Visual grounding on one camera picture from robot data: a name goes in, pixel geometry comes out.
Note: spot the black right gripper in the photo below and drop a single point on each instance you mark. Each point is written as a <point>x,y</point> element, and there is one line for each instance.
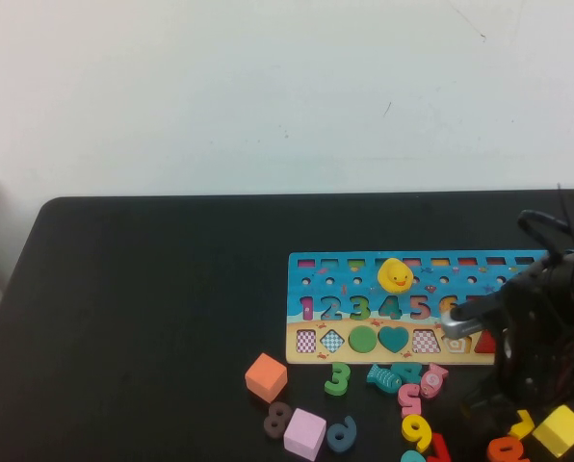
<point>532,366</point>

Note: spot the yellow pentagon piece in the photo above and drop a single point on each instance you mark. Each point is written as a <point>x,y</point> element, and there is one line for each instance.
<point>524,426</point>

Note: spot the red triangle piece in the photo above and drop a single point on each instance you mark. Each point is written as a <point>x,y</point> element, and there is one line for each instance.
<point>483,344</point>

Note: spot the pink fish piece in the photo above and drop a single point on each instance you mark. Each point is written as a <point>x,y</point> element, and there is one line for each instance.
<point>432,380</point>

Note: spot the teal number piece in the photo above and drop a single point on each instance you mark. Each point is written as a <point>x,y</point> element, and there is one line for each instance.
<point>410,457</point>

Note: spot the teal striped fish piece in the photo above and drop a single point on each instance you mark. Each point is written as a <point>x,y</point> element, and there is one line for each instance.
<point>385,380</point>

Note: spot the teal heart piece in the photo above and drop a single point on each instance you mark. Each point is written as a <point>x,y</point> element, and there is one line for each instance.
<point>393,338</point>

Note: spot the green circle piece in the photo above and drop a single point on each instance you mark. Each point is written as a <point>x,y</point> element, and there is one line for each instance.
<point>362,339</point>

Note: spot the colourful wooden puzzle board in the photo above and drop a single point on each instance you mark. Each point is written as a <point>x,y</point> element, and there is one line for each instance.
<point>345,289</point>

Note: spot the yellow square block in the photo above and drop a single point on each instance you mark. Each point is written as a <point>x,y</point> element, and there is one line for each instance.
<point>559,430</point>

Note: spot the orange number zero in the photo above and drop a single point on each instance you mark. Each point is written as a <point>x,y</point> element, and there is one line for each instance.
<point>494,450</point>

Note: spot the red number seven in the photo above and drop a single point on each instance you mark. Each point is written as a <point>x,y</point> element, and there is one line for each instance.
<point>438,443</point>

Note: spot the yellow number nine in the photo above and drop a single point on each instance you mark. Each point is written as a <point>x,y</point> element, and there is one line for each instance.
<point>424,440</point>

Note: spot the pink number five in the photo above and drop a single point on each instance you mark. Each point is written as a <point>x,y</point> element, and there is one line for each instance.
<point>405,394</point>

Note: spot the teal number four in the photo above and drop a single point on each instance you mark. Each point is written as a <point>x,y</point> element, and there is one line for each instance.
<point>409,373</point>

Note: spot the dark blue number six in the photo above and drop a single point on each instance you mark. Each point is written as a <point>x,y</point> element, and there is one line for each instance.
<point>349,428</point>

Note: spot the green number three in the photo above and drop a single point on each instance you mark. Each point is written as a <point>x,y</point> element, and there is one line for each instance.
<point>340,379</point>

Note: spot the yellow rubber duck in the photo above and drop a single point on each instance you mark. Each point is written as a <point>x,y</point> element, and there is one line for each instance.
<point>394,276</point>

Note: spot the black zip tie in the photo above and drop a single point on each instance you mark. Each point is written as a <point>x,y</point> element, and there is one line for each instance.
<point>566,212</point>

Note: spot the lilac square block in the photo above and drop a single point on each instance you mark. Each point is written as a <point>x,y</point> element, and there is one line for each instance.
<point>305,433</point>

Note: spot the brown number eight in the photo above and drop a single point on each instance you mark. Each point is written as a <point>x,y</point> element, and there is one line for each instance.
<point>277,418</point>

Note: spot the orange square block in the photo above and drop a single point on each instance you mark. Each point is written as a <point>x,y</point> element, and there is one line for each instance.
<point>266,377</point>

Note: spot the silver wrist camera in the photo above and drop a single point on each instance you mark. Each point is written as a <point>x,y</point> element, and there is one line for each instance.
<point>460,327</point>

